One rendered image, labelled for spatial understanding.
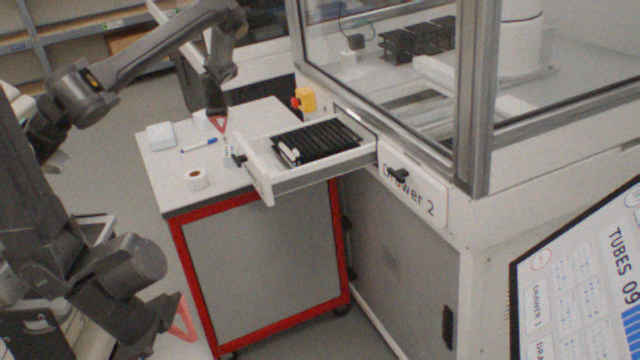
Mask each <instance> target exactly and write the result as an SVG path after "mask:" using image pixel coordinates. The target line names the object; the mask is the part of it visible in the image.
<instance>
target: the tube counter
mask: <svg viewBox="0 0 640 360"><path fill-rule="evenodd" d="M613 295H614V299H615V303H616V307H617V311H618V315H619V319H620V323H621V327H622V332H623V336H624V340H625V344H626V348H627V353H628V360H640V275H639V276H637V277H635V278H631V279H630V280H628V281H626V282H625V283H624V284H622V285H620V286H618V287H616V288H615V289H613Z"/></svg>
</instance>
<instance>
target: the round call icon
mask: <svg viewBox="0 0 640 360"><path fill-rule="evenodd" d="M551 262H553V259H552V250H551V243H550V244H549V245H547V246H546V247H544V248H543V249H542V250H540V251H539V252H537V253H536V254H534V255H533V256H531V257H530V270H531V276H532V275H534V274H535V273H537V272H538V271H540V270H542V269H543V268H545V267H546V266H548V265H549V264H551Z"/></svg>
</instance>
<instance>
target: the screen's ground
mask: <svg viewBox="0 0 640 360"><path fill-rule="evenodd" d="M622 195H623V194H622ZM622 195H621V196H622ZM621 196H619V197H618V198H616V199H615V200H613V201H612V202H610V203H609V204H608V205H606V206H605V207H602V208H600V209H599V210H597V211H596V212H594V213H593V214H591V215H590V216H588V217H587V219H585V220H584V221H582V222H581V223H579V224H578V225H576V226H575V227H573V228H572V229H570V230H569V231H567V232H566V233H564V234H563V235H562V236H560V237H559V238H557V239H556V240H554V241H551V250H552V259H553V262H554V261H556V260H557V259H559V258H560V257H562V256H564V255H565V254H567V253H568V252H570V251H571V250H573V249H574V248H576V247H577V246H579V245H581V244H582V243H584V242H587V240H589V239H590V238H592V237H593V236H594V240H595V244H596V248H597V253H598V257H599V262H600V266H601V271H602V275H603V279H604V283H605V288H606V292H607V296H608V301H609V305H610V310H611V313H612V318H613V322H614V327H615V331H616V336H617V340H618V345H619V349H620V353H621V357H622V360H628V353H627V348H626V344H625V340H624V336H623V332H622V327H621V323H620V319H619V315H618V311H617V307H616V303H615V299H614V295H613V289H615V288H616V287H618V286H620V285H622V284H624V283H625V282H626V281H628V280H630V279H631V278H635V277H637V276H639V275H640V233H639V230H638V227H637V224H636V221H635V218H634V215H633V212H632V210H634V209H635V208H637V207H635V208H634V209H632V210H631V211H629V212H628V213H625V210H624V205H623V201H622V198H621ZM530 257H531V256H530ZM530 257H529V258H527V259H526V260H524V261H523V262H521V263H520V264H518V265H517V280H518V310H519V341H520V360H526V351H525V346H527V345H528V344H530V343H532V342H534V341H536V340H538V339H539V338H541V337H543V336H545V335H547V334H548V333H550V332H552V331H553V341H554V350H555V360H560V359H559V349H558V341H557V331H556V322H555V313H554V304H553V295H552V276H551V268H550V265H551V264H549V265H548V266H546V267H545V268H543V269H542V270H540V271H538V272H537V273H535V274H534V275H532V276H531V270H530ZM553 262H551V263H553ZM547 275H548V281H549V291H550V301H551V311H552V321H553V322H552V323H550V324H548V325H546V326H545V327H543V328H541V329H539V330H538V331H536V332H534V333H532V334H530V335H529V336H527V337H525V328H524V306H523V289H525V288H527V287H528V286H530V285H531V284H533V283H534V282H536V281H537V280H539V279H541V278H542V277H544V276H547Z"/></svg>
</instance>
